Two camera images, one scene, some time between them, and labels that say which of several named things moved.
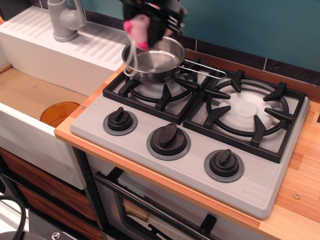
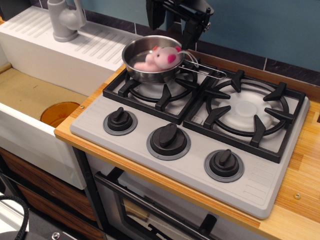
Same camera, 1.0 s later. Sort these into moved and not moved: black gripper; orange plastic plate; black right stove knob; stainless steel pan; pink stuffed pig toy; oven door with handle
Moved: black gripper; pink stuffed pig toy
Not moved: black right stove knob; orange plastic plate; stainless steel pan; oven door with handle
